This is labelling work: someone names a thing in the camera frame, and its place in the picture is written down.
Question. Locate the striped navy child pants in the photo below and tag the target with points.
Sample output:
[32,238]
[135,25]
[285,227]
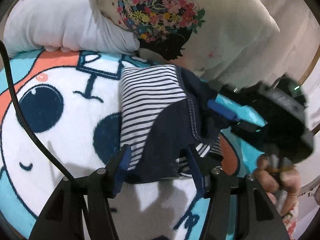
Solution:
[164,110]

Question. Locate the right hand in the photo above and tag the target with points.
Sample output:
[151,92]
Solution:
[289,180]

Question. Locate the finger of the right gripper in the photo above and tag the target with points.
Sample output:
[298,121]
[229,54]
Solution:
[222,111]

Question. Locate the white plush seal toy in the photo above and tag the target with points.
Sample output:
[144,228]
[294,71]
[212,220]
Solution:
[69,25]

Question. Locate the turquoise cartoon fleece blanket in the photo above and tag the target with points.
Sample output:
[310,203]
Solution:
[72,103]

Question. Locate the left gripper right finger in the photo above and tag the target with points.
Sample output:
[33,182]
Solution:
[200,168]

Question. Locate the cream floral print pillow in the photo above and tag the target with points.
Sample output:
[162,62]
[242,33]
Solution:
[195,34]

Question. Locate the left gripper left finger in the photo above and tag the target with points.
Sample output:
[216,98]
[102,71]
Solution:
[116,171]

